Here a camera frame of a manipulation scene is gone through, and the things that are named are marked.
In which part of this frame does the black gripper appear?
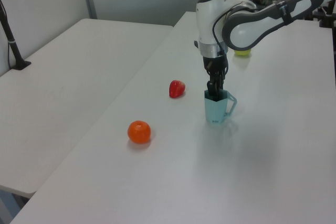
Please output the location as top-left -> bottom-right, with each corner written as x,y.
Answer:
202,54 -> 229,102

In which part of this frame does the black clamp stand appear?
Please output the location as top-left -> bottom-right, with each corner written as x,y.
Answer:
312,0 -> 336,28

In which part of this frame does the black camera stand pole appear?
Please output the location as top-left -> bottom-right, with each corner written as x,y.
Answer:
0,0 -> 32,71

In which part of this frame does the green toy pear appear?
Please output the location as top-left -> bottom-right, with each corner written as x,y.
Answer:
234,48 -> 253,57

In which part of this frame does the orange toy tangerine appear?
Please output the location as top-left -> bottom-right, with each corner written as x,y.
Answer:
127,120 -> 152,144

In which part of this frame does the teal hexagonal mug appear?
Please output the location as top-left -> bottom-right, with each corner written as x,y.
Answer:
204,89 -> 238,127

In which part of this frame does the red toy strawberry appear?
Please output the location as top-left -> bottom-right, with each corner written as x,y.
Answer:
169,79 -> 186,99

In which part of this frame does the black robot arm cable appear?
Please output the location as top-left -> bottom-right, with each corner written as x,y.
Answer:
212,3 -> 246,57

